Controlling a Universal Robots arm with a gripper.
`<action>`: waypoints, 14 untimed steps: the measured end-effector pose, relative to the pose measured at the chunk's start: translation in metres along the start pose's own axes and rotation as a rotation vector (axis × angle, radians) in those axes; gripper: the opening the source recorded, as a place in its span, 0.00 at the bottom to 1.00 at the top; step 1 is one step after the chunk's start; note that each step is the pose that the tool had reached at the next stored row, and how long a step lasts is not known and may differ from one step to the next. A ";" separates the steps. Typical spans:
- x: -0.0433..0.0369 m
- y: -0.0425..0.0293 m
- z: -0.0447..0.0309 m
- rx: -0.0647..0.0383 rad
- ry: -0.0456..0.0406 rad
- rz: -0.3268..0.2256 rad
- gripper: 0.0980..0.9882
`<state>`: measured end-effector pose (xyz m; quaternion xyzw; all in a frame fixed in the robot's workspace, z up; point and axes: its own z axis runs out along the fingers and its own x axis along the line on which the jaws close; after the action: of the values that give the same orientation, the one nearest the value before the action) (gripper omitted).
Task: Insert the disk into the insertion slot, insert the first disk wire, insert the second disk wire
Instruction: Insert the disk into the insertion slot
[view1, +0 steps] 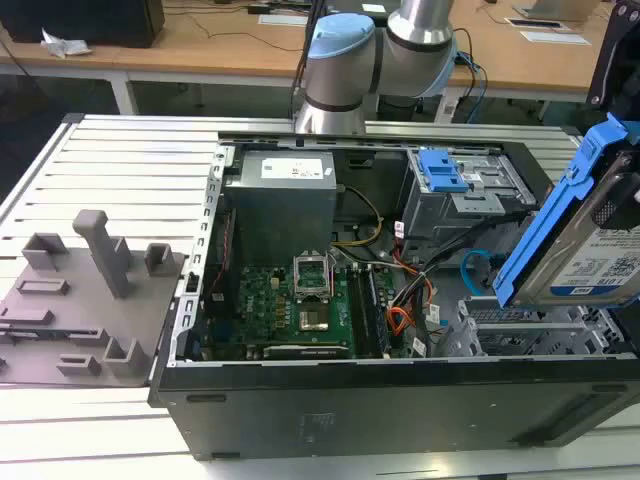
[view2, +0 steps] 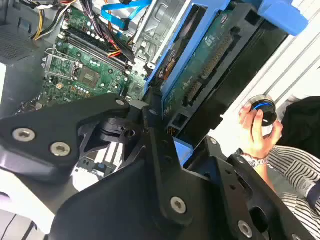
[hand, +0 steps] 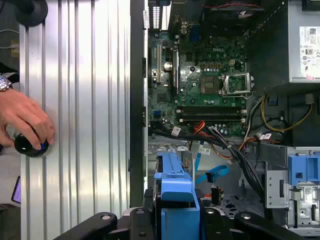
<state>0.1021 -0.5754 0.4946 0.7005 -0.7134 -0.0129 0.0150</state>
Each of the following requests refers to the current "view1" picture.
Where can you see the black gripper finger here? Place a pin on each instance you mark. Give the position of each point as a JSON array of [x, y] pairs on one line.
[[625, 205]]

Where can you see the hard disk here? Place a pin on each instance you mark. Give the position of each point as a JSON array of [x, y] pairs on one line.
[[565, 250]]

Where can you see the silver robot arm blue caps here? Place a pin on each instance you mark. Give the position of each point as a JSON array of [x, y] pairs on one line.
[[340, 75]]

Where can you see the grey perforated disk bay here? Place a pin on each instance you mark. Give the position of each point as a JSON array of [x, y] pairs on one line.
[[505, 331]]

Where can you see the black RAM slot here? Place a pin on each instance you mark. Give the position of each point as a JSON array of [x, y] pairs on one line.
[[359, 310]]

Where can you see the white paper sheet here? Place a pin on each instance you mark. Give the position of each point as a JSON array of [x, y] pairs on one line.
[[285, 20], [555, 37]]

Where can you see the blue plastic latch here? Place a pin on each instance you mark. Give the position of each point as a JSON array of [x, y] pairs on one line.
[[442, 172]]

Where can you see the grey metal drive cage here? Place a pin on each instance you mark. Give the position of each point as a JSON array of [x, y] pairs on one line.
[[435, 215]]

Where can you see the RAM stick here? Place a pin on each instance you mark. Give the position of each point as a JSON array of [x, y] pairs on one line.
[[378, 315]]

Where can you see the CPU socket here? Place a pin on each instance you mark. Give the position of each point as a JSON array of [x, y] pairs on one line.
[[313, 317]]

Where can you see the grey power supply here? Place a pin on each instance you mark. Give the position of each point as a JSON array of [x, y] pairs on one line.
[[280, 210]]

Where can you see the black PC case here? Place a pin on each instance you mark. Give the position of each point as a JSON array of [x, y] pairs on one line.
[[350, 420]]

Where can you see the black graphics card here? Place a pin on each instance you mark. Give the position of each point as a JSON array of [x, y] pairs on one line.
[[305, 351]]

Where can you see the green motherboard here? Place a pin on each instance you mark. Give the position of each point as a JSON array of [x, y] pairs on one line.
[[260, 305]]

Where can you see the wooden desk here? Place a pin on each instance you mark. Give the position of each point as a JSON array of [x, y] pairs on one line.
[[200, 45]]

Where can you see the black box on desk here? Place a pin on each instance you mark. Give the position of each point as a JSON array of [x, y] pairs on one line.
[[80, 20]]

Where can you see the crumpled white paper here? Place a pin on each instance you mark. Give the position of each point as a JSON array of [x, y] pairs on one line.
[[65, 47]]

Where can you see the grey parts rack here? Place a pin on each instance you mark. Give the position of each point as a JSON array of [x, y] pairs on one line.
[[75, 320]]

